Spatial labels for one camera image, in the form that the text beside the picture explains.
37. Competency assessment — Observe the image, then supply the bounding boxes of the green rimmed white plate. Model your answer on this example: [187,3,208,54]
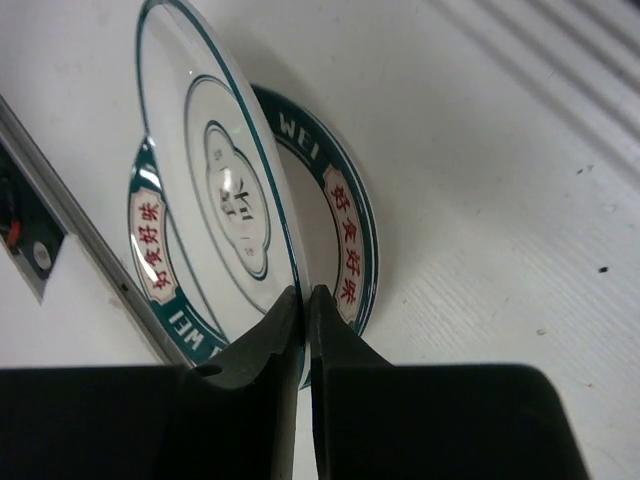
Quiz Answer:
[129,85,379,365]

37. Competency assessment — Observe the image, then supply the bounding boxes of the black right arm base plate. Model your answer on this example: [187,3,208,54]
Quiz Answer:
[1,145,66,303]

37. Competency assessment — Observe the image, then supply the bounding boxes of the white plate thin green lines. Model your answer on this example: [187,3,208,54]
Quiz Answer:
[128,1,311,366]

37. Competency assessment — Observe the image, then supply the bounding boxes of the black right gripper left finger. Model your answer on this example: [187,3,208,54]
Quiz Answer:
[1,288,300,479]

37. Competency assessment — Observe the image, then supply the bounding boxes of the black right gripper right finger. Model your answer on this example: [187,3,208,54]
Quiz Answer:
[308,285,588,479]

